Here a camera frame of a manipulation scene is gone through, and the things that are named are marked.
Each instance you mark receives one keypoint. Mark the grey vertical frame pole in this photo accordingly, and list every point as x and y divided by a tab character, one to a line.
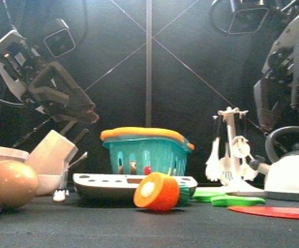
148	61

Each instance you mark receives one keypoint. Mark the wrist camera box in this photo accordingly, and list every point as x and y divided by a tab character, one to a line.
59	41
247	19

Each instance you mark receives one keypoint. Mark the white toy brush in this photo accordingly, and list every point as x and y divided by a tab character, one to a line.
60	193

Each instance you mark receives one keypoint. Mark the white toy ladle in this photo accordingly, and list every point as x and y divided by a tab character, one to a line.
240	147

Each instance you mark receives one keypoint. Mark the teal basket with orange rim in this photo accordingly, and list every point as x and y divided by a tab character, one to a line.
145	151

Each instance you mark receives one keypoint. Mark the orange toy carrot slice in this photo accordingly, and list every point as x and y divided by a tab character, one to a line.
156	192

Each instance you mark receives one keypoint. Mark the green toy vegetable piece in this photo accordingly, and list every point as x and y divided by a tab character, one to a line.
235	201
204	195

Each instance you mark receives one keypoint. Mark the white small bowl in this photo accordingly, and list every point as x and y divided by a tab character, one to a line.
48	183

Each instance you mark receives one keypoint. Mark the white utensil stand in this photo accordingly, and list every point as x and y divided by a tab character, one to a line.
233	151

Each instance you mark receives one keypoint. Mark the white toy slotted turner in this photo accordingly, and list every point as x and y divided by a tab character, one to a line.
227	169

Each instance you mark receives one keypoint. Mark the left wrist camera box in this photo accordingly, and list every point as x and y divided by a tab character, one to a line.
59	41

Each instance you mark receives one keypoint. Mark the beige bowl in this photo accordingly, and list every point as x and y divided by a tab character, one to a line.
3	154

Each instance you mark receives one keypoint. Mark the red toy in basket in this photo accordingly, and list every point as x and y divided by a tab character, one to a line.
147	170

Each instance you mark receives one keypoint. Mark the beige toy egg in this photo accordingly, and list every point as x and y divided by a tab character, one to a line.
9	184

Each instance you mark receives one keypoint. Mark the green toy carrot top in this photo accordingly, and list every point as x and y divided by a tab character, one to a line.
184	194

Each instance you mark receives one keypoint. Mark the red flat plate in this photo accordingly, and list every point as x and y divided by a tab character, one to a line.
276	212

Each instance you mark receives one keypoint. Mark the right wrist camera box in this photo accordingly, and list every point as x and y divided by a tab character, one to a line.
247	19

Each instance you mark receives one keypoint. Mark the grey toy stove tray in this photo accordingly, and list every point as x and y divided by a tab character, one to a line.
105	186

